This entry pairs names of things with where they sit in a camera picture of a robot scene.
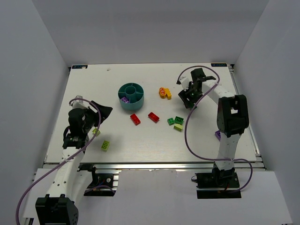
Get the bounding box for dark green lego brick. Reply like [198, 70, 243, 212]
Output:
[174, 116, 184, 125]

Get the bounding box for pale green sloped lego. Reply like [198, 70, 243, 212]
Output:
[173, 124, 183, 132]

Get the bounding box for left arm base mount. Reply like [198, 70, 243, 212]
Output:
[84, 172, 119, 197]

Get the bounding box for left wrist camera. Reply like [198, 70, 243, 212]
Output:
[69, 95, 86, 109]

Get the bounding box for yellow orange lego figure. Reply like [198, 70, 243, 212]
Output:
[158, 87, 172, 100]

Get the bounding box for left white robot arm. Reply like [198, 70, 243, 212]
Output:
[35, 98, 113, 225]

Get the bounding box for right red lego brick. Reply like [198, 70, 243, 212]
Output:
[148, 112, 159, 123]

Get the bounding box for right blue corner label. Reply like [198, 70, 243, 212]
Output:
[211, 63, 227, 67]

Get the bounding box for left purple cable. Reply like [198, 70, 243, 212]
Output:
[15, 97, 116, 225]

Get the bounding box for purple lego brick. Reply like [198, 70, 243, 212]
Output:
[215, 130, 221, 141]
[121, 97, 129, 104]

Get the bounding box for left red lego brick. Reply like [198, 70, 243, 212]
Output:
[130, 113, 141, 126]

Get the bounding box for small green lego brick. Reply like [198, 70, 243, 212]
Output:
[167, 118, 175, 126]

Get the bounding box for purple cable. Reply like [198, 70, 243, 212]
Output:
[15, 97, 116, 225]
[176, 65, 254, 193]

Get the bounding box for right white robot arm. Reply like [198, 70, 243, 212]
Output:
[177, 66, 249, 173]

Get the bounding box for left blue corner label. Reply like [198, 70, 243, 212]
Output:
[71, 65, 88, 69]

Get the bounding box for blue corner label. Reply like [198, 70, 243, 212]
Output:
[71, 65, 88, 69]
[211, 63, 227, 67]

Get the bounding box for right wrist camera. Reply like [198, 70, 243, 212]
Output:
[176, 76, 190, 91]

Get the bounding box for small lime lego brick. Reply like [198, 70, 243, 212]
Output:
[92, 128, 101, 136]

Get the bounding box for red lego brick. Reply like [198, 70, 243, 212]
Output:
[130, 113, 141, 126]
[148, 112, 159, 123]

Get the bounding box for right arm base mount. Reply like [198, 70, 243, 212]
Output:
[191, 172, 241, 199]

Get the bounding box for teal round divided container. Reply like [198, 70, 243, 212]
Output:
[118, 82, 144, 111]

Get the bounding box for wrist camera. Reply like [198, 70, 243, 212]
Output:
[176, 76, 190, 91]
[69, 95, 86, 109]

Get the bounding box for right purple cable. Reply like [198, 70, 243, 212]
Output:
[176, 65, 254, 193]

